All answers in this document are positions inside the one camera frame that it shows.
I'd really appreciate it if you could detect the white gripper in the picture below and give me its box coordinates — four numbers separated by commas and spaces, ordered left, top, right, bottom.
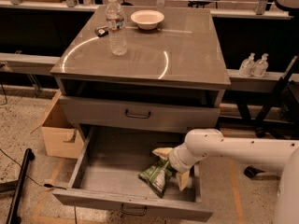
152, 144, 199, 191

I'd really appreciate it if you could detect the green jalapeno chip bag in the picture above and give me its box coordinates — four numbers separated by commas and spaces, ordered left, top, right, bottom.
138, 159, 176, 198

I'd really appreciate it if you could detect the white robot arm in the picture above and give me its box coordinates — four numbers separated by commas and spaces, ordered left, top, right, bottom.
153, 129, 299, 224

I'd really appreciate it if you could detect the open grey lower drawer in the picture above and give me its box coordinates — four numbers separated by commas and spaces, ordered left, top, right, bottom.
53, 126, 213, 222

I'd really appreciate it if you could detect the grey drawer cabinet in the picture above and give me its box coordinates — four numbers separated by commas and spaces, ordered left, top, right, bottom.
51, 7, 230, 135

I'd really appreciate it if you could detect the closed grey upper drawer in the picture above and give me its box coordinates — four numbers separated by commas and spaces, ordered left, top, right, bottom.
59, 95, 220, 133

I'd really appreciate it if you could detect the black office chair base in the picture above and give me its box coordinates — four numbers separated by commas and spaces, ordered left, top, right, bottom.
244, 127, 265, 178

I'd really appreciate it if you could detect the cardboard box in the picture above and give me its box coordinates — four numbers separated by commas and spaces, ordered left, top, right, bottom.
33, 91, 84, 159

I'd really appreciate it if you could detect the left sanitizer pump bottle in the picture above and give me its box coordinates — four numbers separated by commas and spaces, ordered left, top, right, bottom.
239, 53, 255, 77

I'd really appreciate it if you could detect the white paper bowl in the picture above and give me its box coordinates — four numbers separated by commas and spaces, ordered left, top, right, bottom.
131, 10, 164, 31

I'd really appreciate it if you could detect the small black device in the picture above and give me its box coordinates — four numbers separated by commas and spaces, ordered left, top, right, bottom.
94, 26, 108, 37

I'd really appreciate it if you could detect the clear plastic water bottle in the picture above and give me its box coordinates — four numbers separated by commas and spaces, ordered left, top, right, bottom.
105, 0, 128, 56

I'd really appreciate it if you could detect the black stand leg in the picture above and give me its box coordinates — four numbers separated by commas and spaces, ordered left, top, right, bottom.
0, 148, 35, 224

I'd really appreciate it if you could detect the black floor cable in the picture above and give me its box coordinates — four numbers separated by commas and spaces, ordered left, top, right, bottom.
0, 148, 68, 190

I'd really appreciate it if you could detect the grey metal rail shelf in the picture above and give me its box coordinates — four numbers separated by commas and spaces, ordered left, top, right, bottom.
0, 53, 60, 76

